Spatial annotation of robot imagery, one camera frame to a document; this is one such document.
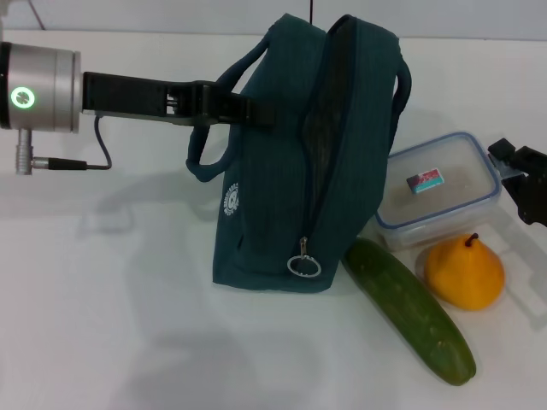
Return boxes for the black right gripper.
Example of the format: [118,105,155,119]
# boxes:
[487,138,547,226]

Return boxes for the green cucumber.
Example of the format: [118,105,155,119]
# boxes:
[343,237,478,387]

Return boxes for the orange yellow pear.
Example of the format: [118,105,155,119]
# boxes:
[423,232,506,311]

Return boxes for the dark blue insulated lunch bag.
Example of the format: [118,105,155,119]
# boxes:
[185,12,414,296]

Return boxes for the clear plastic food container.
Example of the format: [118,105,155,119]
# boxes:
[374,131,525,253]

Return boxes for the grey left arm cable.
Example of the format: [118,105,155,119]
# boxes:
[47,114,113,171]

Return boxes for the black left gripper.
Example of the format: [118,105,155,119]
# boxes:
[82,71,275,128]

